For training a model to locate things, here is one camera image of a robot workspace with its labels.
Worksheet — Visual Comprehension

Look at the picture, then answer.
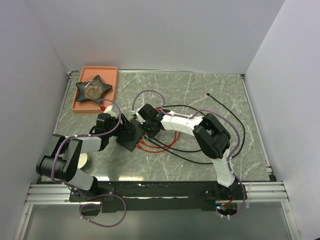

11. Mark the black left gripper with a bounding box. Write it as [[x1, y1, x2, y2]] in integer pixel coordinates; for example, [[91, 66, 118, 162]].
[[106, 113, 135, 137]]

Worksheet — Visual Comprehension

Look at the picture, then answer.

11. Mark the black network switch box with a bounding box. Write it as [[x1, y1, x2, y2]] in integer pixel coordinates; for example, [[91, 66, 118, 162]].
[[115, 119, 145, 152]]

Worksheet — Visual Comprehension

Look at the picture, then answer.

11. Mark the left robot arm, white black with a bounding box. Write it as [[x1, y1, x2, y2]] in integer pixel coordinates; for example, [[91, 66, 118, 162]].
[[36, 113, 135, 201]]

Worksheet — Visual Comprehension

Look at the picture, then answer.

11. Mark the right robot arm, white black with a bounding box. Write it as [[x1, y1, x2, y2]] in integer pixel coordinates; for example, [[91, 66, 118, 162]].
[[134, 104, 236, 200]]

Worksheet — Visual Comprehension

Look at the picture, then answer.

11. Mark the dark star-shaped dish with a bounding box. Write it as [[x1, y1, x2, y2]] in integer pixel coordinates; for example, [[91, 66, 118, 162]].
[[75, 75, 113, 103]]

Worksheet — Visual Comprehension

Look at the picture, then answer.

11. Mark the white round tape roll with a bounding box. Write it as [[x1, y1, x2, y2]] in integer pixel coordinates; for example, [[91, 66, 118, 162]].
[[77, 152, 89, 169]]

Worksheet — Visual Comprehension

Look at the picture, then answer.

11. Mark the orange plastic tray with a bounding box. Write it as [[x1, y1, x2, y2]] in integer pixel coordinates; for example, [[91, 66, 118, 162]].
[[71, 66, 118, 114]]

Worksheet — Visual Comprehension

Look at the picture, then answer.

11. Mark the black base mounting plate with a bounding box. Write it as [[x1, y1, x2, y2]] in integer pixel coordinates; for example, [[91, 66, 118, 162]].
[[69, 181, 247, 213]]

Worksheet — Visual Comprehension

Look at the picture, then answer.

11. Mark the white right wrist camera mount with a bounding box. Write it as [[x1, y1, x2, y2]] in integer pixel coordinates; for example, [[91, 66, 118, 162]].
[[131, 108, 146, 124]]

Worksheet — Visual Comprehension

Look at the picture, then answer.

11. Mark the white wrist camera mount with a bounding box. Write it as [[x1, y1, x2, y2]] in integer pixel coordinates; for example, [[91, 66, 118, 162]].
[[131, 108, 146, 124], [100, 105, 118, 118]]

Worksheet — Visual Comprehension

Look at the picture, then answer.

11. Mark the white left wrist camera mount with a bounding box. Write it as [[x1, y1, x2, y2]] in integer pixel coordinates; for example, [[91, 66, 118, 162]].
[[100, 105, 118, 118]]

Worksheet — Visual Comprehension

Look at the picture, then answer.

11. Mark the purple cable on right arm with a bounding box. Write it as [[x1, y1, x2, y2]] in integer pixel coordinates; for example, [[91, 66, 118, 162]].
[[131, 89, 248, 220]]

